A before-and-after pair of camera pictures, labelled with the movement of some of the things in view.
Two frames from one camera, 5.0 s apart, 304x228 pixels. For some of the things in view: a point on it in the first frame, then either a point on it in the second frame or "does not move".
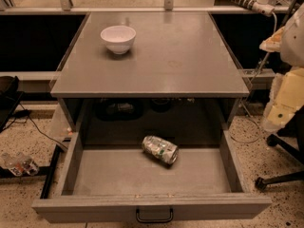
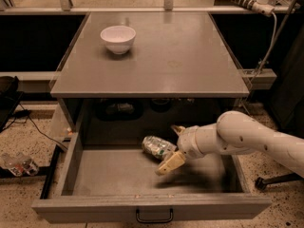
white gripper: [294, 45] to [187, 142]
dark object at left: [9, 98] does not move
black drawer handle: [154, 220] does not move
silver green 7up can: [164, 151] does not move
